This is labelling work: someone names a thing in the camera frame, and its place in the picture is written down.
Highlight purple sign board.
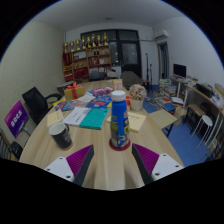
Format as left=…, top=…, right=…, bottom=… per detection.
left=4, top=99, right=30, bottom=139

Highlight white round stool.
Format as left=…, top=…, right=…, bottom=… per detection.
left=190, top=114, right=213, bottom=148

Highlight long side desk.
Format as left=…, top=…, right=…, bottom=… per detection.
left=170, top=75, right=224, bottom=148

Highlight stack of books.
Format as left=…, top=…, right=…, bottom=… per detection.
left=158, top=78, right=178, bottom=98

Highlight small light wood table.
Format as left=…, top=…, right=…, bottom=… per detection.
left=148, top=109, right=178, bottom=138

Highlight black bag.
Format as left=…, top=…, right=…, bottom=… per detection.
left=8, top=141, right=24, bottom=161

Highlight brown wooden stool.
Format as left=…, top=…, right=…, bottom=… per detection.
left=184, top=103, right=205, bottom=127

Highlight black framed glass door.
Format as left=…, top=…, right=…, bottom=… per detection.
left=80, top=29, right=143, bottom=78

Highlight small beige card stand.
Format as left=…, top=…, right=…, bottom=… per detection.
left=112, top=78, right=124, bottom=92

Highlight blue drink bottle white cap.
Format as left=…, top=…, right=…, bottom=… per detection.
left=109, top=90, right=131, bottom=150

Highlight black office chair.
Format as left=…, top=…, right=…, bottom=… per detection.
left=21, top=86, right=63, bottom=126

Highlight beige flat book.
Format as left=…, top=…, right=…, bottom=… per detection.
left=105, top=111, right=147, bottom=134

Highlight teal book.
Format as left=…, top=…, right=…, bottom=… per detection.
left=78, top=107, right=109, bottom=131

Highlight blue and red magazine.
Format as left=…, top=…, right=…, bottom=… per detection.
left=54, top=99, right=76, bottom=112
left=85, top=95, right=113, bottom=109

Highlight pale yellow book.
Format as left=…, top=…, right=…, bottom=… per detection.
left=46, top=108, right=64, bottom=128

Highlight dark chair with striped cushion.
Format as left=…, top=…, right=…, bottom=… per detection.
left=0, top=128, right=11, bottom=160

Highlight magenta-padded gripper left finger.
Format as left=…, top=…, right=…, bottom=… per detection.
left=43, top=144, right=95, bottom=187

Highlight white printed booklet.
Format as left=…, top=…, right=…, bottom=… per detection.
left=62, top=106, right=92, bottom=127

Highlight grey-brown chair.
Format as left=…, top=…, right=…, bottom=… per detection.
left=120, top=70, right=144, bottom=89

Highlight flat round red coaster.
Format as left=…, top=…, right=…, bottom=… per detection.
left=108, top=138, right=132, bottom=152

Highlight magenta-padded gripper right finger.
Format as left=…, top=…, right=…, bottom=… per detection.
left=131, top=143, right=184, bottom=186

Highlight white air conditioner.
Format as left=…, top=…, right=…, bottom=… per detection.
left=153, top=29, right=170, bottom=43

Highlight black mug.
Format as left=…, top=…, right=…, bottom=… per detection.
left=48, top=122, right=73, bottom=150

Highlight yellow gift box red ribbon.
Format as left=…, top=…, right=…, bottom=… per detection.
left=63, top=81, right=85, bottom=102

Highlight black computer monitor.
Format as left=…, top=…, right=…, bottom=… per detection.
left=172, top=63, right=187, bottom=79

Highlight pink box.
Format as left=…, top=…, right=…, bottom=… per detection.
left=92, top=87, right=114, bottom=98

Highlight wooden shelf unit with trophies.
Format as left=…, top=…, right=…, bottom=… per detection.
left=62, top=32, right=113, bottom=83

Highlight pink flowers in white pot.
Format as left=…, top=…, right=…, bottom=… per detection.
left=128, top=83, right=148, bottom=112

